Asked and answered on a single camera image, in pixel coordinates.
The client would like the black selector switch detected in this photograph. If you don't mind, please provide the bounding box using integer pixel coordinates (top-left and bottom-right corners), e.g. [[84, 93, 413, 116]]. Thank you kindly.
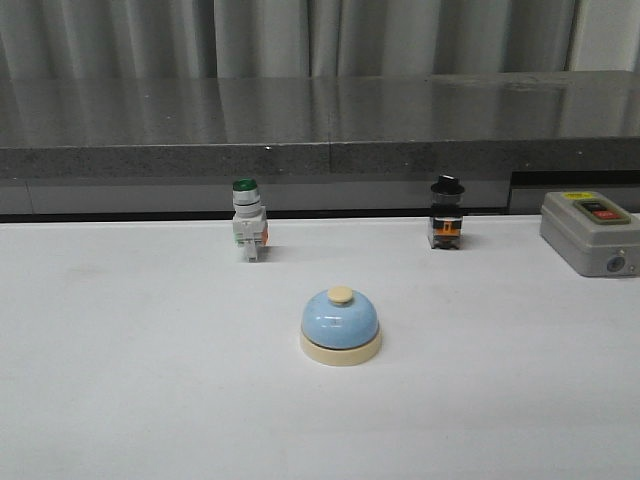
[[428, 175, 465, 249]]

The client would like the green pushbutton switch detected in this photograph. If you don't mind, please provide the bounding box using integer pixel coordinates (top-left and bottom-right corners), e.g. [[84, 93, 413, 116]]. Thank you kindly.
[[232, 178, 269, 262]]

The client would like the grey curtain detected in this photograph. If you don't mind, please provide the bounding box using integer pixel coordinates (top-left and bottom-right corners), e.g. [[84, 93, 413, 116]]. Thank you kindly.
[[0, 0, 584, 82]]

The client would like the blue and cream desk bell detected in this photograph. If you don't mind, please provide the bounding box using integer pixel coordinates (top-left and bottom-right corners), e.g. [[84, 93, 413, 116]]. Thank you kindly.
[[300, 286, 382, 367]]

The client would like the grey start-stop switch box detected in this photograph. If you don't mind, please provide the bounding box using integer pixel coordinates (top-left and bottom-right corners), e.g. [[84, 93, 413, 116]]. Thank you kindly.
[[540, 191, 639, 277]]

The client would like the dark granite counter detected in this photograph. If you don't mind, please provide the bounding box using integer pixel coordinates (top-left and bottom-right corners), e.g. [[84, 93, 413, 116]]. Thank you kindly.
[[1, 71, 639, 221]]

